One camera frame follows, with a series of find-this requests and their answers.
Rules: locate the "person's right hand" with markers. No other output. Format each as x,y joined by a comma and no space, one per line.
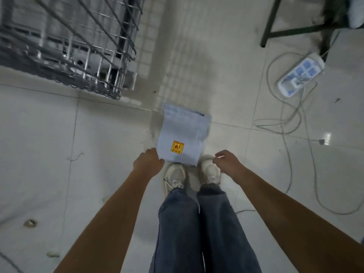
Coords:
229,164

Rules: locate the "person's left hand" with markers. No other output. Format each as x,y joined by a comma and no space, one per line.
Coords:
148,164

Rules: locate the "white grey poly mailer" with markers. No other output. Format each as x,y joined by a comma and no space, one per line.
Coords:
184,130

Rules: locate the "person's left forearm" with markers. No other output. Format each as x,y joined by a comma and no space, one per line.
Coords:
108,224

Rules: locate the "person's right forearm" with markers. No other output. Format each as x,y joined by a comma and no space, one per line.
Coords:
298,224

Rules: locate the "person's right grey shoe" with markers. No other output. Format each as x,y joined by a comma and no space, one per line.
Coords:
210,170

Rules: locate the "person's grey shoe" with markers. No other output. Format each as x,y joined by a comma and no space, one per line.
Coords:
175,176
210,170

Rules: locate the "person's left grey shoe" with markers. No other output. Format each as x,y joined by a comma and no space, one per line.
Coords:
175,176

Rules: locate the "person's right leg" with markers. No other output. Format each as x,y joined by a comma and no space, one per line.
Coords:
224,233

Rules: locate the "person's leg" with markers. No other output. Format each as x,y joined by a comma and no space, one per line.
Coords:
224,233
179,233

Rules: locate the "person's left leg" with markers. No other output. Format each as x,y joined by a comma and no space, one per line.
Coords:
179,233

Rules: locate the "small grey debris chip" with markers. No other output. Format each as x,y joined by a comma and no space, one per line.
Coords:
321,142

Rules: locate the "white power strip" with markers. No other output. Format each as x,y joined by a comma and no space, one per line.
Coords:
301,73

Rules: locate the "white litter scrap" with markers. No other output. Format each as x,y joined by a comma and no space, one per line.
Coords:
53,253

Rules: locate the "dark folding stool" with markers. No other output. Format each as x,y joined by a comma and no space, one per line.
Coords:
298,30

